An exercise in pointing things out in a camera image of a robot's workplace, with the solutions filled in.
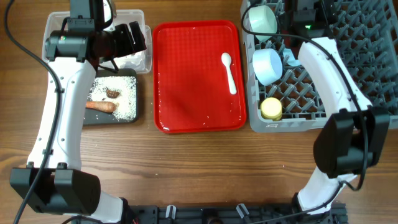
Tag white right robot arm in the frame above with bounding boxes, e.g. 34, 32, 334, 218
292, 1, 390, 215

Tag red serving tray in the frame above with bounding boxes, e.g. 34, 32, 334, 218
152, 20, 247, 134

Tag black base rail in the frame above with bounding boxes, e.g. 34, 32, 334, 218
127, 203, 349, 224

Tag orange carrot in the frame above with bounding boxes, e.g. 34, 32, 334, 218
86, 101, 119, 113

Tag mint green bowl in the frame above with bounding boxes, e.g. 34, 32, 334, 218
248, 5, 277, 34

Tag white tissue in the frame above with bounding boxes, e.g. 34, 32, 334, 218
115, 52, 146, 69

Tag white rice pile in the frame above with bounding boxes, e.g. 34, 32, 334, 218
88, 76, 137, 121

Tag light blue plate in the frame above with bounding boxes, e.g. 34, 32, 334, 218
282, 49, 301, 67

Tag light blue bowl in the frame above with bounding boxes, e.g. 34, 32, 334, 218
252, 49, 283, 86

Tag black waste tray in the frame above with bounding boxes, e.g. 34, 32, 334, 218
81, 68, 139, 126

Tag grey dishwasher rack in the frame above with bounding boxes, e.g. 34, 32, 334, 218
243, 1, 397, 133

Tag yellow plastic cup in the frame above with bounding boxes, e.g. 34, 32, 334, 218
260, 97, 283, 121

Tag brown food scrap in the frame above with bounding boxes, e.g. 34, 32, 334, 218
106, 89, 120, 99

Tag clear plastic waste bin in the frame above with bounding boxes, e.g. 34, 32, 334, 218
43, 9, 152, 74

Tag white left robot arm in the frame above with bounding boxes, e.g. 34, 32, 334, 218
10, 1, 146, 223

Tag white plastic spoon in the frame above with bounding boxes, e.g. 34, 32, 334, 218
221, 52, 237, 95

